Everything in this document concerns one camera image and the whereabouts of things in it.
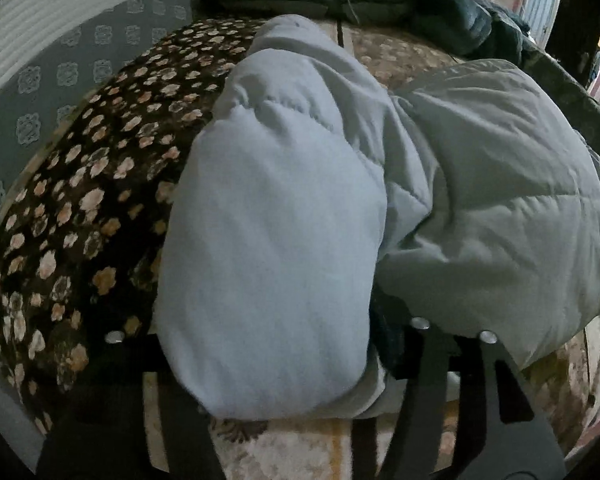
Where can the light blue puffer jacket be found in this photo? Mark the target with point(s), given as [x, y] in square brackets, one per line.
[305, 210]

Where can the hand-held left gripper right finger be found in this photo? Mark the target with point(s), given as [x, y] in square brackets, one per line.
[425, 385]

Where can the dark brown floral blanket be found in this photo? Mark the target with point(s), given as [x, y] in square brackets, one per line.
[90, 185]

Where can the white wardrobe sliding door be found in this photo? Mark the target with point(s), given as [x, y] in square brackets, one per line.
[45, 20]

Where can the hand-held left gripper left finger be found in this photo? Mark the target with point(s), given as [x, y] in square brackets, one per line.
[190, 440]

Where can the dark door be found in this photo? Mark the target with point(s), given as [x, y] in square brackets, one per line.
[580, 30]

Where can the dark blue quilt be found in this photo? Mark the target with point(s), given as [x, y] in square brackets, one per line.
[460, 5]

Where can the grey medallion bed sheet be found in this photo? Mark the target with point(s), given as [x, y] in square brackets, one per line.
[45, 90]

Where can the beige rose-print bed cover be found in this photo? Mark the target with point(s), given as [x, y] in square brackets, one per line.
[300, 450]

